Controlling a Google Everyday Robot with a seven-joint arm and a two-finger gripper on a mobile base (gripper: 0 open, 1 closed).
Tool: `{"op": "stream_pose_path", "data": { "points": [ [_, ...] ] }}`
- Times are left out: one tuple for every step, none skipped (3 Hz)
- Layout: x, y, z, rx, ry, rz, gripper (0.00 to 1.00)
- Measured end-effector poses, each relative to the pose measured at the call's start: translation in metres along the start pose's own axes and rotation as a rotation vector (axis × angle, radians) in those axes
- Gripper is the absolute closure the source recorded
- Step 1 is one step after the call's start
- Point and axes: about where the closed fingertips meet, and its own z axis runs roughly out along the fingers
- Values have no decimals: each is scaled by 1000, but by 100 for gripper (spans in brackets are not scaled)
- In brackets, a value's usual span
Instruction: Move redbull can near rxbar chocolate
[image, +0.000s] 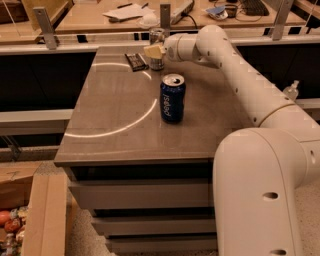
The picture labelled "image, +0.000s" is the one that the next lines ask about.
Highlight right metal bracket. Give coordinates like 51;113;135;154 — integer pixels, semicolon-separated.
271;0;294;41

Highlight dark rxbar chocolate bar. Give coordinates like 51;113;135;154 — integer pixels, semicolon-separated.
125;53;149;72

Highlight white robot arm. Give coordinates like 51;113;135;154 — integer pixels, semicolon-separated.
144;25;320;256

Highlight blue pepsi can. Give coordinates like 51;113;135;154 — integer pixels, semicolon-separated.
160;74;186;123

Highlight white power strip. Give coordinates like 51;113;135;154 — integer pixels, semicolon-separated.
170;0;194;25

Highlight left metal bracket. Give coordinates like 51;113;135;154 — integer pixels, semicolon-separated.
33;7;58;50

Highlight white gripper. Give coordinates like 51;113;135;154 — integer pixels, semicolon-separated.
144;34;186;62

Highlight white paper stack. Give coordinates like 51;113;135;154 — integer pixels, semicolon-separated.
104;4;154;20

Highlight black keyboard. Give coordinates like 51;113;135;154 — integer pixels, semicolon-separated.
239;0;269;16

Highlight metal bracket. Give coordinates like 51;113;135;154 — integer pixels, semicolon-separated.
33;7;58;50
160;3;171;36
271;0;294;41

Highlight middle metal bracket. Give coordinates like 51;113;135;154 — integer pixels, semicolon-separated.
160;3;171;36

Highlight cardboard box with snacks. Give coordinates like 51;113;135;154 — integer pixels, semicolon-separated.
0;161;67;256

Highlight silver redbull can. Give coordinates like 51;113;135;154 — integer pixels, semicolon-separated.
149;28;165;71

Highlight grey drawer cabinet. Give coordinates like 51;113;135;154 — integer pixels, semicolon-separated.
55;46;250;253

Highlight black pen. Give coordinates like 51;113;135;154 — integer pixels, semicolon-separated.
117;3;133;9

